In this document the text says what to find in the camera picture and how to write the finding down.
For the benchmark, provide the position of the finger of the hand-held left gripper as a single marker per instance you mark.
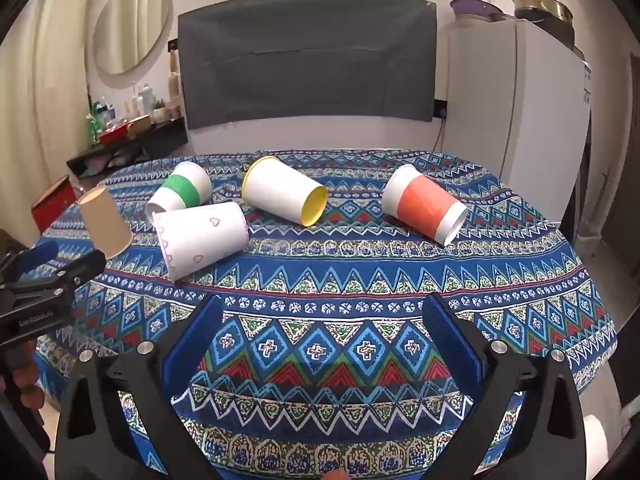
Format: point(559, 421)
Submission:
point(82, 266)
point(37, 255)

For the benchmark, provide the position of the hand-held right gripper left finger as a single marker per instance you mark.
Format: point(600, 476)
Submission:
point(192, 345)

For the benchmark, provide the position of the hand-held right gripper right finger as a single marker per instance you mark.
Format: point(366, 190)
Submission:
point(452, 340)

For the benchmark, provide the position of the brown paper cup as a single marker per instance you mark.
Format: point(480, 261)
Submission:
point(105, 225)

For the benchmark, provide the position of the heart print paper cup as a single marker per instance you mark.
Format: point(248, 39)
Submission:
point(200, 235)

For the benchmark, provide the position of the green band paper cup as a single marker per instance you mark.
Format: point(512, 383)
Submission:
point(185, 187)

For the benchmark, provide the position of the orange band paper cup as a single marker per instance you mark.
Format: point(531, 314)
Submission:
point(425, 202)

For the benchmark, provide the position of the yellow rim paper cup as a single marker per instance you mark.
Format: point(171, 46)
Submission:
point(280, 187)

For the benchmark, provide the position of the person's left hand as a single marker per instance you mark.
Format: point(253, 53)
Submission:
point(22, 385)

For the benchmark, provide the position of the red box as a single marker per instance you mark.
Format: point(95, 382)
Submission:
point(50, 205)

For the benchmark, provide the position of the red bowl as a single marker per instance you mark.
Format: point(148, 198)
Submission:
point(112, 136)

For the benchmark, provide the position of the black shelf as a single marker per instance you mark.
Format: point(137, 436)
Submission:
point(150, 140)

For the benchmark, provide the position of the green bottle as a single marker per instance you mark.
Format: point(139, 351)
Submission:
point(94, 122)

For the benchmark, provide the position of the beige curtain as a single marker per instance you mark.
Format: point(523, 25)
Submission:
point(45, 110)

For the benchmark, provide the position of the blue patterned tablecloth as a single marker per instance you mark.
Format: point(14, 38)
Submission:
point(325, 270)

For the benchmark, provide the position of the small potted plant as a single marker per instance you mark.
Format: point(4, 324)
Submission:
point(159, 109)

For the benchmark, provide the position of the white bottle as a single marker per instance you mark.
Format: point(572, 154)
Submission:
point(146, 97)

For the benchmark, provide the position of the white cylinder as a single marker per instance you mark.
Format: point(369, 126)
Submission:
point(600, 445)

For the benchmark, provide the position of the white refrigerator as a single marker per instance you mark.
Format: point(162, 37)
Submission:
point(525, 110)

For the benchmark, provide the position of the grey cloth cover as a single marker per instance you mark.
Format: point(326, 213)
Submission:
point(305, 60)

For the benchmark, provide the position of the purple bowl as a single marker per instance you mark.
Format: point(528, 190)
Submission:
point(472, 10)

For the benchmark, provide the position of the steel pot with lid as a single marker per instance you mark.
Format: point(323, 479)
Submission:
point(542, 5)

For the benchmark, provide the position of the wall socket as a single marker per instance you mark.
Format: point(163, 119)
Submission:
point(440, 109)

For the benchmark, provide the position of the oval wall mirror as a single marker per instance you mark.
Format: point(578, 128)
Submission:
point(130, 30)

